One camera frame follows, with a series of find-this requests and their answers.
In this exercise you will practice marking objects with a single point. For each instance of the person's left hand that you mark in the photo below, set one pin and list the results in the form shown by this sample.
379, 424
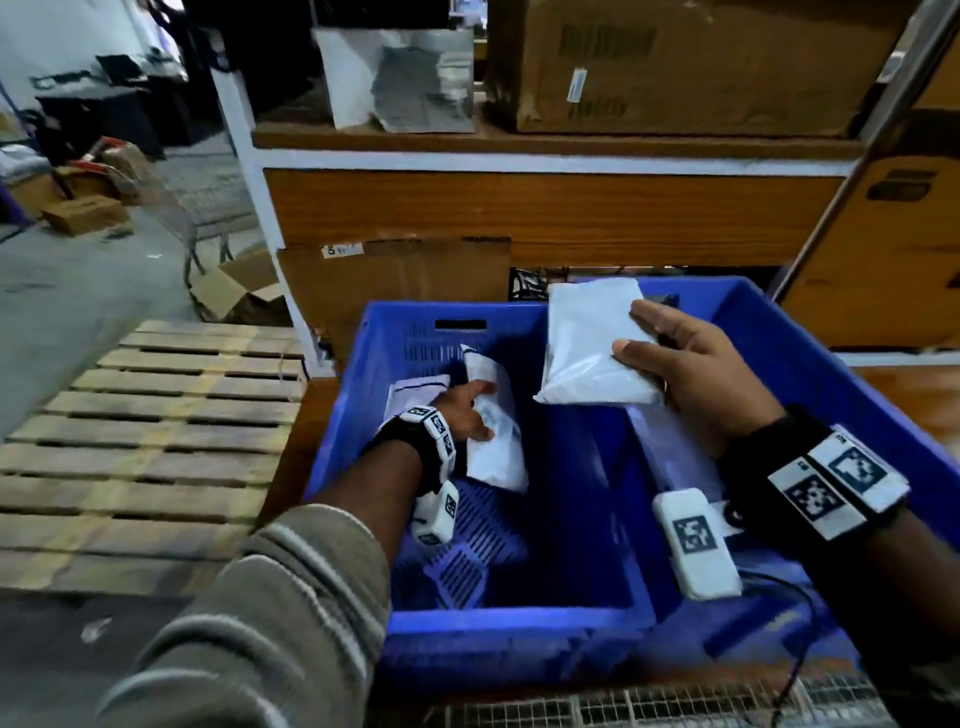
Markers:
465, 412

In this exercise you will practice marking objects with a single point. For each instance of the person's right hand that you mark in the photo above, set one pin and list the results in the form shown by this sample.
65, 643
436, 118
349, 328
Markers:
705, 382

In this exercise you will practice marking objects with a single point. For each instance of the white packet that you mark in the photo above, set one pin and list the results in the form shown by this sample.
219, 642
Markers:
412, 394
585, 345
499, 450

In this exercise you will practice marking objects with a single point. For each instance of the perforated blue plastic crate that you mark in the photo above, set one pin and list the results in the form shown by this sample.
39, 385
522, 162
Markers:
517, 637

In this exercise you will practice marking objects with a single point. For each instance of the person's left forearm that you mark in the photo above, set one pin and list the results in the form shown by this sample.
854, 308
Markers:
300, 600

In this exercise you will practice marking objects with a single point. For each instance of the person's right forearm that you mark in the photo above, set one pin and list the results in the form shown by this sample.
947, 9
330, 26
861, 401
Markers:
907, 600

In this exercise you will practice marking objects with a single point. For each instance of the left wrist marker band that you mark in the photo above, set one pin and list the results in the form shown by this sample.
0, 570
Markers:
420, 442

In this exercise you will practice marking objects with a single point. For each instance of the wrist marker band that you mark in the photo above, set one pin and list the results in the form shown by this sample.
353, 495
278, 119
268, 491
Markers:
817, 487
420, 442

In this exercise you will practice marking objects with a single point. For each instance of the flat cardboard sheet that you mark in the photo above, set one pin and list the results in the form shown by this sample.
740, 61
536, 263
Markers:
390, 285

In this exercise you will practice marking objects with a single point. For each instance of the right wrist marker band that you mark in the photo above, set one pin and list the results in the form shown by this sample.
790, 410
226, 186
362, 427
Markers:
817, 487

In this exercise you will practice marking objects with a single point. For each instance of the open cardboard box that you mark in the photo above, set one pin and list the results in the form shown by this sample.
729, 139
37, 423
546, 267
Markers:
240, 285

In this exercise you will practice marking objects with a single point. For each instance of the wooden pallet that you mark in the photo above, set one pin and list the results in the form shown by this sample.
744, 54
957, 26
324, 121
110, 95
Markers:
150, 457

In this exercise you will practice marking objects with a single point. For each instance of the large brown cardboard box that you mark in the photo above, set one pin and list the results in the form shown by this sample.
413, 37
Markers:
712, 60

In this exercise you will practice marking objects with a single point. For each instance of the stack of grey paper trays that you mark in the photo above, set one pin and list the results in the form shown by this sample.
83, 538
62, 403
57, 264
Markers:
420, 90

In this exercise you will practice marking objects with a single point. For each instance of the metal shopping cart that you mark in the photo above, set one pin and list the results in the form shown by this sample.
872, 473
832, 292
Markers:
187, 217

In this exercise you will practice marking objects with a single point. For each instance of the white open box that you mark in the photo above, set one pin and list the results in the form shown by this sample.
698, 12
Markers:
345, 75

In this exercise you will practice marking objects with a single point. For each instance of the white paper scrap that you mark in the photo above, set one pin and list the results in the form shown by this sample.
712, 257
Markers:
96, 630

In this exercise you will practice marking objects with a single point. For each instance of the small closed cardboard box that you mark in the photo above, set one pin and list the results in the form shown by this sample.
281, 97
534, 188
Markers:
84, 215

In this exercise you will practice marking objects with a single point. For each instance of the black desk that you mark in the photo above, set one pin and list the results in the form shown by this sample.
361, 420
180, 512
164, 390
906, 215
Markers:
97, 120

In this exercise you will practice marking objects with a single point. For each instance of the black laptop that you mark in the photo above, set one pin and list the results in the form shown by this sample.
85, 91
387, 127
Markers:
120, 69

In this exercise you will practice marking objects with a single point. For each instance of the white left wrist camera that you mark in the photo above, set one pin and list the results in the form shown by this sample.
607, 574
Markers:
435, 514

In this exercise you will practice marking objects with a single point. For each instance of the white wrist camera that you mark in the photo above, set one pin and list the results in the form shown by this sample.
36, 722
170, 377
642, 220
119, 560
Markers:
697, 544
435, 514

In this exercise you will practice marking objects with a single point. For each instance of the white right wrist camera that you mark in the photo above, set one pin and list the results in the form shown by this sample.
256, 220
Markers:
697, 544

